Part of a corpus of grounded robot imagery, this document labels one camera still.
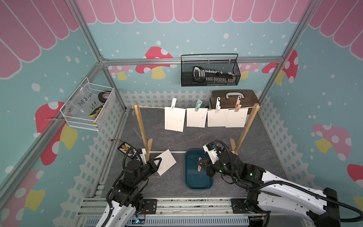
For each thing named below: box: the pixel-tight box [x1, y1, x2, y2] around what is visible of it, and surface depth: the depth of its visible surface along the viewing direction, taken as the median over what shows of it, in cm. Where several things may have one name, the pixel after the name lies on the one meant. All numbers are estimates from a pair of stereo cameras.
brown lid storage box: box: [209, 89, 261, 114], surface depth 102 cm
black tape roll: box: [98, 90, 112, 104], surface depth 82 cm
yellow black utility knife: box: [89, 105, 104, 119], surface depth 68 cm
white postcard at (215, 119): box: [207, 107, 229, 128], surface depth 67 cm
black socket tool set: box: [192, 66, 236, 84], surface depth 91 cm
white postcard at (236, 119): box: [225, 107, 249, 128], surface depth 67 cm
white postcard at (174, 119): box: [164, 106, 187, 133], surface depth 66 cm
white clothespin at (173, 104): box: [170, 97, 177, 112], surface depth 60 cm
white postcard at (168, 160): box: [154, 148, 177, 177], surface depth 81 cm
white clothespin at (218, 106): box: [215, 96, 221, 114], surface depth 61 cm
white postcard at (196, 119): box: [186, 108, 208, 129], surface depth 67 cm
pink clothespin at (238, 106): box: [234, 95, 242, 113], surface depth 60 cm
